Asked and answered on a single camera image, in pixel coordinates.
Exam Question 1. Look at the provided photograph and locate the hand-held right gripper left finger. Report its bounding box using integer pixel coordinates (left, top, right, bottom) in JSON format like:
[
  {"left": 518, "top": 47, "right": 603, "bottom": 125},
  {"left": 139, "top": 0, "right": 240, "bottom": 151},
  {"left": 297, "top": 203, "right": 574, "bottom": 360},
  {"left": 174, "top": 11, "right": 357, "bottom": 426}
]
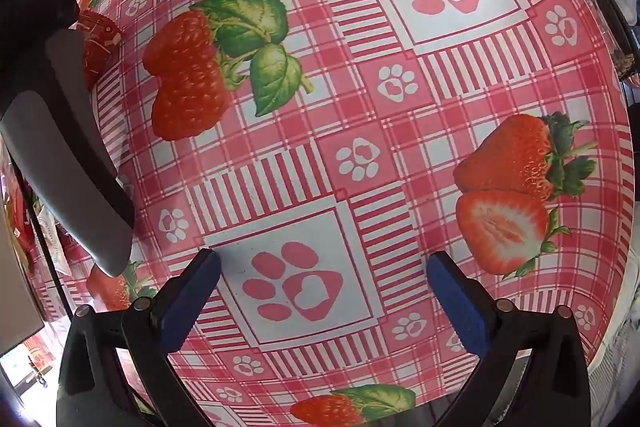
[{"left": 55, "top": 248, "right": 223, "bottom": 427}]

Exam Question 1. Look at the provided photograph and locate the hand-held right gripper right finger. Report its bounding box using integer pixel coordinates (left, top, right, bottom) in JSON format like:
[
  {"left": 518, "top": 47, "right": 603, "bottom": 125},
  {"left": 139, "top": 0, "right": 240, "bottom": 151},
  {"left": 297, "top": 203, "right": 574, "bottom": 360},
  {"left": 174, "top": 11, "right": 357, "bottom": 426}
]
[{"left": 426, "top": 251, "right": 593, "bottom": 427}]

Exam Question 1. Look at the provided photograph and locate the red gold-print snack packet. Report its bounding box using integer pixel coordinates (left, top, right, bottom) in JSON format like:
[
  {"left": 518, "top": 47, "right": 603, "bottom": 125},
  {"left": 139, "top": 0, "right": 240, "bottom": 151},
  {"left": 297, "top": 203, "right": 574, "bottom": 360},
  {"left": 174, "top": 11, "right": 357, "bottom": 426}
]
[{"left": 75, "top": 9, "right": 124, "bottom": 92}]

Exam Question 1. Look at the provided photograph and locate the red checked strawberry tablecloth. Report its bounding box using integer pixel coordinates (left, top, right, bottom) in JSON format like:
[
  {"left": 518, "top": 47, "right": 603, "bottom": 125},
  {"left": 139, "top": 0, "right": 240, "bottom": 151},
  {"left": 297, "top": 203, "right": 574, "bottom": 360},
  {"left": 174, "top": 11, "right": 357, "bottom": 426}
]
[{"left": 0, "top": 0, "right": 636, "bottom": 427}]

